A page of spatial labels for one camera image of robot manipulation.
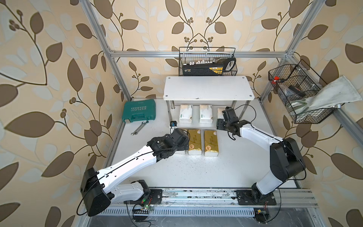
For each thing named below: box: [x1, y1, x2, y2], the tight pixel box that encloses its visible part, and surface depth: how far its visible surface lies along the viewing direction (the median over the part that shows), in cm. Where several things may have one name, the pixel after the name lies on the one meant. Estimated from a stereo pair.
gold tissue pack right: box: [204, 130, 219, 157], surface depth 90 cm
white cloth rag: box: [291, 75, 363, 114], surface depth 62 cm
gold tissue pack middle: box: [188, 129, 202, 156], surface depth 90 cm
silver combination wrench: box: [130, 121, 149, 136], surface depth 105 cm
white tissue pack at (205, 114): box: [199, 104, 214, 124], surface depth 98 cm
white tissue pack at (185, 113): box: [179, 104, 193, 123], surface depth 100 cm
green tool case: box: [121, 98, 156, 123], surface depth 110 cm
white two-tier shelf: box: [163, 76, 256, 127], surface depth 82 cm
